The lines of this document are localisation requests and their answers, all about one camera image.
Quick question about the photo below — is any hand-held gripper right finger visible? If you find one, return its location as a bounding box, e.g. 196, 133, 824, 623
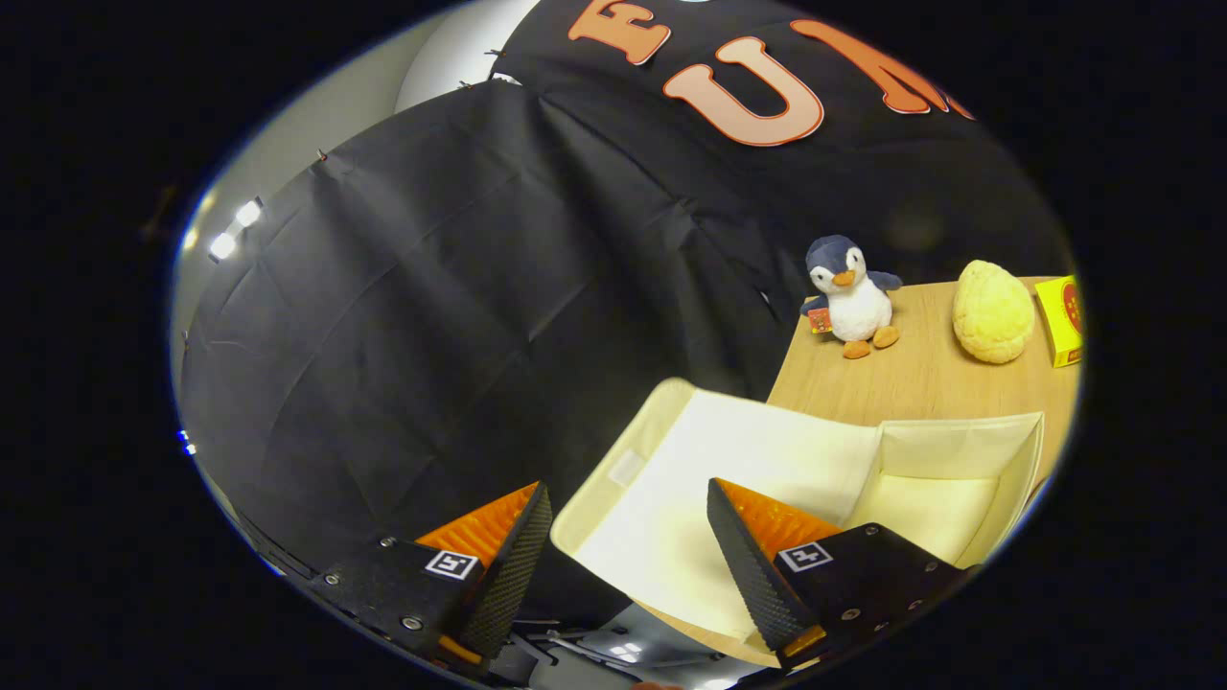
706, 477, 979, 672

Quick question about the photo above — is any black backdrop cloth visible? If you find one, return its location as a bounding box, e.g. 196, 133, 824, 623
177, 0, 1075, 633

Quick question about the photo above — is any yellow book red circle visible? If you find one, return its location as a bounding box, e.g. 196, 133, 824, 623
1033, 275, 1086, 369

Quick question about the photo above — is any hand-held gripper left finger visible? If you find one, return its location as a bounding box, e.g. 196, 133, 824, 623
307, 481, 554, 677

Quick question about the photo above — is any penguin plush toy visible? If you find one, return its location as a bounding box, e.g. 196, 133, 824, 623
799, 235, 904, 360

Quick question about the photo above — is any yellow bun plush toy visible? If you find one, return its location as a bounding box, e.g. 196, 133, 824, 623
952, 260, 1036, 365

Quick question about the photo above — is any beige fabric storage box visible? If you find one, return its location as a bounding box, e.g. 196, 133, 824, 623
550, 377, 1046, 669

